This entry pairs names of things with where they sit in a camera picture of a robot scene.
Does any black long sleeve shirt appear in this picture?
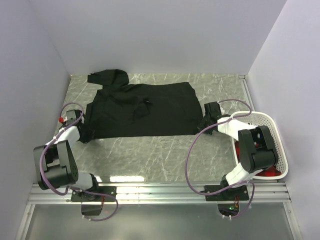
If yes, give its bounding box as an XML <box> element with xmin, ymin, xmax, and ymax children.
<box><xmin>80</xmin><ymin>69</ymin><xmax>203</xmax><ymax>143</ymax></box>

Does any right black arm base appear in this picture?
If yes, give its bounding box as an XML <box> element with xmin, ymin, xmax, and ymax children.
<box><xmin>203</xmin><ymin>184</ymin><xmax>251</xmax><ymax>201</ymax></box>

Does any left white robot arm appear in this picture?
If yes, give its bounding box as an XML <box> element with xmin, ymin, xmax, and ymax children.
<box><xmin>33</xmin><ymin>109</ymin><xmax>101</xmax><ymax>201</ymax></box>

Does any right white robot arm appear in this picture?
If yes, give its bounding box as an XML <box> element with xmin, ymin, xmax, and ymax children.
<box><xmin>198</xmin><ymin>101</ymin><xmax>279</xmax><ymax>200</ymax></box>

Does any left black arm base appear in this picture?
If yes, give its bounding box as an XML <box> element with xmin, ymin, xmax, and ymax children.
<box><xmin>71</xmin><ymin>186</ymin><xmax>117</xmax><ymax>203</ymax></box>

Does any white plastic laundry basket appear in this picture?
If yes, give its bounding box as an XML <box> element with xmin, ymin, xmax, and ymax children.
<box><xmin>237</xmin><ymin>111</ymin><xmax>289</xmax><ymax>181</ymax></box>

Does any red black plaid shirt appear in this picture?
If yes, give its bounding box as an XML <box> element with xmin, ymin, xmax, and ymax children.
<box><xmin>234</xmin><ymin>141</ymin><xmax>282</xmax><ymax>178</ymax></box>

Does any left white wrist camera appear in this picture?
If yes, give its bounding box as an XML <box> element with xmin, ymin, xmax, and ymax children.
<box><xmin>58</xmin><ymin>117</ymin><xmax>68</xmax><ymax>125</ymax></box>

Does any aluminium mounting rail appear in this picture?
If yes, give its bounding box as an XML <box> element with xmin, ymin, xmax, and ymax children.
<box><xmin>27</xmin><ymin>181</ymin><xmax>291</xmax><ymax>205</ymax></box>

